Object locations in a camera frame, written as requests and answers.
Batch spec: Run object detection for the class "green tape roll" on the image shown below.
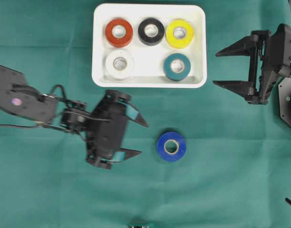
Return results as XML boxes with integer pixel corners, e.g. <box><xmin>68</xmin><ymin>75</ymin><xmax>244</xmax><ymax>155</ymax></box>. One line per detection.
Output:
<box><xmin>163</xmin><ymin>53</ymin><xmax>191</xmax><ymax>81</ymax></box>

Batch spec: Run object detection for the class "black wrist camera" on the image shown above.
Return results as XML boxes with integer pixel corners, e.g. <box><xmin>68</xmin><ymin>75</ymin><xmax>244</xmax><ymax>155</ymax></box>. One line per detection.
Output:
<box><xmin>86</xmin><ymin>102</ymin><xmax>128</xmax><ymax>163</ymax></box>
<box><xmin>262</xmin><ymin>23</ymin><xmax>291</xmax><ymax>79</ymax></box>

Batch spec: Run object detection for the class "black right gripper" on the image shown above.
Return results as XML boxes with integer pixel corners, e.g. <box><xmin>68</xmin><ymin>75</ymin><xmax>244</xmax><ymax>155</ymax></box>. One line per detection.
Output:
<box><xmin>213</xmin><ymin>30</ymin><xmax>280</xmax><ymax>105</ymax></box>

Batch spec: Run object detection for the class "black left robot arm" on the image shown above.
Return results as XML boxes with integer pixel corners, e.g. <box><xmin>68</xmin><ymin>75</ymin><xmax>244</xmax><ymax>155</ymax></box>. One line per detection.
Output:
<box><xmin>0</xmin><ymin>65</ymin><xmax>148</xmax><ymax>169</ymax></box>

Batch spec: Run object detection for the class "green table cloth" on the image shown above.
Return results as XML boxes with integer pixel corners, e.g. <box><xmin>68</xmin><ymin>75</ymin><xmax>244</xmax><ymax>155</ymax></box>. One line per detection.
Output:
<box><xmin>0</xmin><ymin>0</ymin><xmax>291</xmax><ymax>228</ymax></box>

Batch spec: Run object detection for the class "white tape roll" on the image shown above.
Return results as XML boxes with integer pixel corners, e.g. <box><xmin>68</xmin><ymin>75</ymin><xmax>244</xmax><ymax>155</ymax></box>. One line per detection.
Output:
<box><xmin>105</xmin><ymin>49</ymin><xmax>134</xmax><ymax>80</ymax></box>

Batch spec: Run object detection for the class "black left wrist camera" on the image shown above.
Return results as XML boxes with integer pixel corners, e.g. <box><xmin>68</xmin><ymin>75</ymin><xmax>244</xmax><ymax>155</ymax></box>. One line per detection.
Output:
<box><xmin>86</xmin><ymin>102</ymin><xmax>128</xmax><ymax>163</ymax></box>

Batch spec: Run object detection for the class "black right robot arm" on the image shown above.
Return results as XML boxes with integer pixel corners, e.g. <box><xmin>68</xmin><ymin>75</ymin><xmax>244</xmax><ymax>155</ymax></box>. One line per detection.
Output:
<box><xmin>214</xmin><ymin>24</ymin><xmax>291</xmax><ymax>127</ymax></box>

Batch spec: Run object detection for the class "yellow tape roll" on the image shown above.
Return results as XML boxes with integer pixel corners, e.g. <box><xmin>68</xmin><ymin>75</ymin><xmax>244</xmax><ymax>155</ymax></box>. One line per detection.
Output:
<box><xmin>166</xmin><ymin>19</ymin><xmax>194</xmax><ymax>49</ymax></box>

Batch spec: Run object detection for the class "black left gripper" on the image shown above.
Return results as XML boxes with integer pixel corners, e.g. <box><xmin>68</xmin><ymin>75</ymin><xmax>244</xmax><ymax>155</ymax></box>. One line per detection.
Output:
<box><xmin>86</xmin><ymin>90</ymin><xmax>149</xmax><ymax>169</ymax></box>

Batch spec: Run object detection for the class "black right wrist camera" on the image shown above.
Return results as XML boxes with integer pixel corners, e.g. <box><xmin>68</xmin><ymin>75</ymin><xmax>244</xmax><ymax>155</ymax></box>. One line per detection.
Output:
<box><xmin>262</xmin><ymin>23</ymin><xmax>291</xmax><ymax>79</ymax></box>

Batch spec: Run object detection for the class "blue tape roll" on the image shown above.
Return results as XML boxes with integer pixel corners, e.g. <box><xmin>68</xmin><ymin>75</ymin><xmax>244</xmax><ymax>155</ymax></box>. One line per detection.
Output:
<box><xmin>156</xmin><ymin>132</ymin><xmax>187</xmax><ymax>162</ymax></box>

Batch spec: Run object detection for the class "black low camera top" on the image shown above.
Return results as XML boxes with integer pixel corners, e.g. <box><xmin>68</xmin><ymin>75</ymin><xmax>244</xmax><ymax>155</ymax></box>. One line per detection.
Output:
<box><xmin>127</xmin><ymin>224</ymin><xmax>150</xmax><ymax>228</ymax></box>

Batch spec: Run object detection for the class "red tape roll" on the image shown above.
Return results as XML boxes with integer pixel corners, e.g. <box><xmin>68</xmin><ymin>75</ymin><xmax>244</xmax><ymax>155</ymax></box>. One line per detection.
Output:
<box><xmin>105</xmin><ymin>18</ymin><xmax>133</xmax><ymax>48</ymax></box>

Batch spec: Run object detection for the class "black tape roll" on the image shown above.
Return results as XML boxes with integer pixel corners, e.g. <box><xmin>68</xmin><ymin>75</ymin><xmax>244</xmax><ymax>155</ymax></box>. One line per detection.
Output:
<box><xmin>138</xmin><ymin>18</ymin><xmax>165</xmax><ymax>46</ymax></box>

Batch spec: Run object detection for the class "white plastic case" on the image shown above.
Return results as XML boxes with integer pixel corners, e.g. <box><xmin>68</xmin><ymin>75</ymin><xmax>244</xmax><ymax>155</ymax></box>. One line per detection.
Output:
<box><xmin>92</xmin><ymin>3</ymin><xmax>207</xmax><ymax>88</ymax></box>

